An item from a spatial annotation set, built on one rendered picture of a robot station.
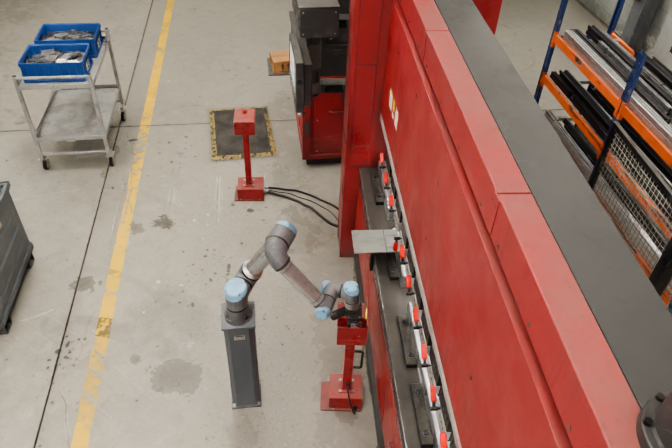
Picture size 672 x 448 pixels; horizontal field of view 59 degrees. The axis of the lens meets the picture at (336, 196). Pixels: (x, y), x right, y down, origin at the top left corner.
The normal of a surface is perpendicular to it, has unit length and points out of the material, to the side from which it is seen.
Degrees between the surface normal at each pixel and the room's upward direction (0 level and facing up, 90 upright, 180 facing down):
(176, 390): 0
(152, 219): 0
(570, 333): 0
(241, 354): 90
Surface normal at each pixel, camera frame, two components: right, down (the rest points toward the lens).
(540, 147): 0.04, -0.77
